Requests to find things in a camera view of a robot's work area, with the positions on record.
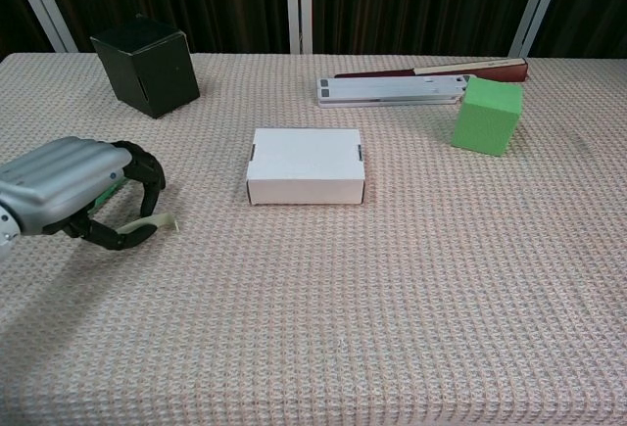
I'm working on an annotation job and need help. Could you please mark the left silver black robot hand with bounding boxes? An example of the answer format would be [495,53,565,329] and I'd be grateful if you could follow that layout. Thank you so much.
[0,136,167,252]

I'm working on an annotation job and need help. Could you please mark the white cardboard box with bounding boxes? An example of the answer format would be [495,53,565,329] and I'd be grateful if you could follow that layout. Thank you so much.
[245,127,366,206]

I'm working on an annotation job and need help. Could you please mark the green plastic packet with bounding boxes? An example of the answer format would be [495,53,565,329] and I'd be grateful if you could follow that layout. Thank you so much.
[90,183,121,210]

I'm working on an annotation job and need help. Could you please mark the black cardboard box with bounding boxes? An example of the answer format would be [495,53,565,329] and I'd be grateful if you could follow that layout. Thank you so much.
[89,17,201,119]

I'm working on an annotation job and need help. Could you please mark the beige waffle tablecloth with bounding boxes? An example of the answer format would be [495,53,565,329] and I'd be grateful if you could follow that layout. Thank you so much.
[0,52,627,426]

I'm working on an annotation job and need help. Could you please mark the grey flat metal case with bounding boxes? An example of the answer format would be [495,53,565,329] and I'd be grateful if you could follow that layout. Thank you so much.
[316,74,472,109]

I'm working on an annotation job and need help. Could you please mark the dark pleated curtain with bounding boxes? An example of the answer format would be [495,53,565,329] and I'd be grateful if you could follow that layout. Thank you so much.
[0,0,627,60]

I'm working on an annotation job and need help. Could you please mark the green foam cube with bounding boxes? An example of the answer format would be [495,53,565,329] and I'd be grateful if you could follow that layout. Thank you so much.
[450,76,524,158]

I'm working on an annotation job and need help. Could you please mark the red and tan book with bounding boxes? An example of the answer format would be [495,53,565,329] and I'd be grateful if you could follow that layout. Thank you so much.
[333,57,531,84]

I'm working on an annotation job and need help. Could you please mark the white frame post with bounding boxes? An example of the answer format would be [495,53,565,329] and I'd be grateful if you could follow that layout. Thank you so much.
[285,0,314,54]
[7,0,77,53]
[507,0,572,59]

